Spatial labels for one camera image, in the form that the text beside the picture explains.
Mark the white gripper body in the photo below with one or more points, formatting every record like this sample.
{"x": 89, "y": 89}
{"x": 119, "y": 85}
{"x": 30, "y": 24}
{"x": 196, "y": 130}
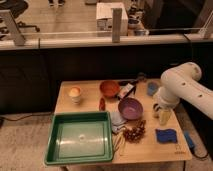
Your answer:
{"x": 163, "y": 105}

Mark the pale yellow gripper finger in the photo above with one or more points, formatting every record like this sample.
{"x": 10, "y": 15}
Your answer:
{"x": 164, "y": 116}

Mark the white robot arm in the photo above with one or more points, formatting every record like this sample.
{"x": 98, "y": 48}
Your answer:
{"x": 182, "y": 82}

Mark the green plastic tray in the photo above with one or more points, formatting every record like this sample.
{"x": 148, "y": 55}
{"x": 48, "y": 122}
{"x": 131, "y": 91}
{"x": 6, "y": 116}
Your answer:
{"x": 80, "y": 138}

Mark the black white ball toy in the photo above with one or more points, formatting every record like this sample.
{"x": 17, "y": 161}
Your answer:
{"x": 155, "y": 110}

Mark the small blue cup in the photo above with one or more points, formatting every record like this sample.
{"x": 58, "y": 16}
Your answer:
{"x": 152, "y": 88}

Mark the wooden table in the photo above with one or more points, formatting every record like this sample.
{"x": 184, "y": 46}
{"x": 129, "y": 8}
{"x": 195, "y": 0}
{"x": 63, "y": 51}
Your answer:
{"x": 148, "y": 149}

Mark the blue tool on table edge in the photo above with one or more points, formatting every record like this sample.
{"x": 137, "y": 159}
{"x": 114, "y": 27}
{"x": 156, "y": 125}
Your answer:
{"x": 189, "y": 140}

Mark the purple bowl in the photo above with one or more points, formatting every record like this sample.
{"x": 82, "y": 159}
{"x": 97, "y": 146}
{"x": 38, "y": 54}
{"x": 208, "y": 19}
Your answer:
{"x": 130, "y": 108}

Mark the small dark jar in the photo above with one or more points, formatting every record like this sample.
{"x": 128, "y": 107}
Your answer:
{"x": 141, "y": 77}

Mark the brown grape bunch toy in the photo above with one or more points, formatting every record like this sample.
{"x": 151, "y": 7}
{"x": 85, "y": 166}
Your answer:
{"x": 135, "y": 134}

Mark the black and white packet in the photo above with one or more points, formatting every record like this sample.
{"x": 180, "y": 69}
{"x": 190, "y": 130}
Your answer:
{"x": 125, "y": 91}

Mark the yellow banana toy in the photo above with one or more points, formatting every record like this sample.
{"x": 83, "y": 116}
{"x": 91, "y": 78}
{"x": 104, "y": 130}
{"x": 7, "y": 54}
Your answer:
{"x": 119, "y": 144}

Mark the orange bowl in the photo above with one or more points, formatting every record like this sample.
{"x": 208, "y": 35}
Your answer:
{"x": 109, "y": 88}

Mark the red toy pepper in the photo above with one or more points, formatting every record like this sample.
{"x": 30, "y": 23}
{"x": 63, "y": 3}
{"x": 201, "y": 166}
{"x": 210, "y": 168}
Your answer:
{"x": 102, "y": 104}

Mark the white cup with yellow inside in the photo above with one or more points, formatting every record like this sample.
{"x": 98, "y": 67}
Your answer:
{"x": 75, "y": 94}

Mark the white cardboard box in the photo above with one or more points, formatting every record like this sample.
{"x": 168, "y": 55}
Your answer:
{"x": 104, "y": 16}

